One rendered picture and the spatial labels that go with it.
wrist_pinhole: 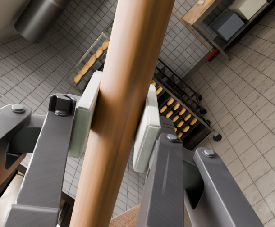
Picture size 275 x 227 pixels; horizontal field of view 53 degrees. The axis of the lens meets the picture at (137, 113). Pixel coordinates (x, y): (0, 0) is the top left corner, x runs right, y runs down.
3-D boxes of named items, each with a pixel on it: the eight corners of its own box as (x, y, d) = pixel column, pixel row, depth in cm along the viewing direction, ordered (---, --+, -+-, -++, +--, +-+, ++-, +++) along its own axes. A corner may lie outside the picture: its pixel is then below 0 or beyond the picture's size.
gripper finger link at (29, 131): (61, 164, 13) (-5, 150, 12) (80, 118, 17) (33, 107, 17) (66, 136, 12) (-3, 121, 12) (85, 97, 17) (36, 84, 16)
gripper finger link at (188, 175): (158, 157, 13) (219, 171, 13) (154, 113, 17) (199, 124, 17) (149, 183, 13) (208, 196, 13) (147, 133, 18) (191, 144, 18)
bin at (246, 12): (248, 20, 420) (238, 9, 414) (237, 18, 466) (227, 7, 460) (267, 1, 410) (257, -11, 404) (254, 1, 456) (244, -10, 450)
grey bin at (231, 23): (227, 41, 434) (217, 30, 427) (218, 36, 479) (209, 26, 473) (245, 23, 423) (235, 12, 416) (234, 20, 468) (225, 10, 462)
